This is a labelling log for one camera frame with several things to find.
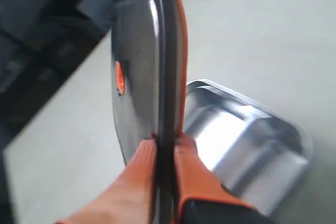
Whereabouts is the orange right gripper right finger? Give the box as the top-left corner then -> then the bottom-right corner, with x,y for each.
174,134 -> 273,223

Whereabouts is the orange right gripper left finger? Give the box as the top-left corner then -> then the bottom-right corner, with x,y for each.
57,139 -> 157,224

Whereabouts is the stainless steel lunch box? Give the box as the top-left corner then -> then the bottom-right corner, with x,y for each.
183,79 -> 313,216

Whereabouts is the dark transparent box lid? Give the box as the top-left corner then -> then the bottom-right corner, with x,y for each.
109,0 -> 189,166

